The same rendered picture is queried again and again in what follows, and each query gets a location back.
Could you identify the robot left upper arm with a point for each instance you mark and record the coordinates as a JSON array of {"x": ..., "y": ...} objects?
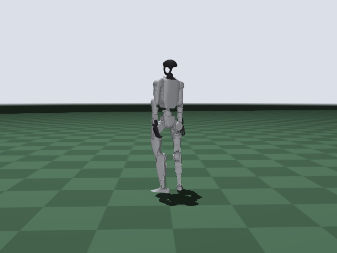
[{"x": 157, "y": 84}]

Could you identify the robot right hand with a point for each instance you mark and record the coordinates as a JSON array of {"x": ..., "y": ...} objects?
[{"x": 182, "y": 130}]

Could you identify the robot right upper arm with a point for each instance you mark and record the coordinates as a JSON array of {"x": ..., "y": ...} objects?
[{"x": 180, "y": 100}]

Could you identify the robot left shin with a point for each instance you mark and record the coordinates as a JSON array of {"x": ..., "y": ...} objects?
[{"x": 161, "y": 168}]

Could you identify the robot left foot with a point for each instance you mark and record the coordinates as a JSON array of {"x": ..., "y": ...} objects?
[{"x": 166, "y": 190}]

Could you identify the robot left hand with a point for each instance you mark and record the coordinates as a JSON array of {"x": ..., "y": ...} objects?
[{"x": 155, "y": 129}]

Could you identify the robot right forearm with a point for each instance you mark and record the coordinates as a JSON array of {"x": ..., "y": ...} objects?
[{"x": 179, "y": 112}]

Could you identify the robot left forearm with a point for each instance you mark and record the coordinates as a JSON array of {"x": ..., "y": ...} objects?
[{"x": 154, "y": 111}]

